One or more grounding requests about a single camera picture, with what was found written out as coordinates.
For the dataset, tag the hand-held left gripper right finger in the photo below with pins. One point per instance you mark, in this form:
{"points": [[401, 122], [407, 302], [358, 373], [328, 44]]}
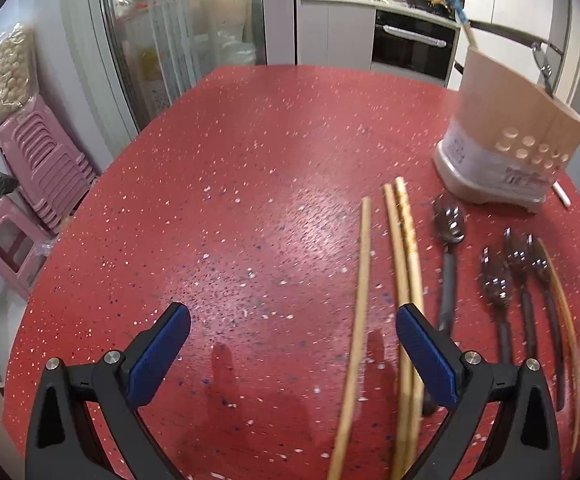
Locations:
{"points": [[427, 355]]}

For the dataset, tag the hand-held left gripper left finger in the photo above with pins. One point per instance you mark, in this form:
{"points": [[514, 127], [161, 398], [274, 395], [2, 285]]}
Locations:
{"points": [[159, 355]]}

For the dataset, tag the beige utensil holder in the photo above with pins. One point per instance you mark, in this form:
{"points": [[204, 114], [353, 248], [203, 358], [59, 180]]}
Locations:
{"points": [[495, 105]]}

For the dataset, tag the small white object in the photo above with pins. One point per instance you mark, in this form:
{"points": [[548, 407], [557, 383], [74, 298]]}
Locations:
{"points": [[562, 194]]}

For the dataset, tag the pink plastic stool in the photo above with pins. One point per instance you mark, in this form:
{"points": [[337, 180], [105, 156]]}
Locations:
{"points": [[4, 250]]}

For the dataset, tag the stack of pink plastic stools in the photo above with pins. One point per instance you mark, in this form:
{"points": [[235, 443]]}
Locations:
{"points": [[44, 160]]}

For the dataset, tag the black built-in oven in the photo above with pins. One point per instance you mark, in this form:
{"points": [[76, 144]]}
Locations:
{"points": [[410, 45]]}

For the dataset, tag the glass sliding door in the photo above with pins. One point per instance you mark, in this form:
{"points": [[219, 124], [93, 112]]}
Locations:
{"points": [[169, 35]]}

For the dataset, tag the clear bag of nuts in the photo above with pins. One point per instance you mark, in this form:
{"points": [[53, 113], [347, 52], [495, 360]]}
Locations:
{"points": [[9, 70]]}

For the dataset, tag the grey kitchen cabinet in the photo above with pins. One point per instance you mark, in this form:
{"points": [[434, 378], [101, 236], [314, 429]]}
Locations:
{"points": [[335, 30]]}

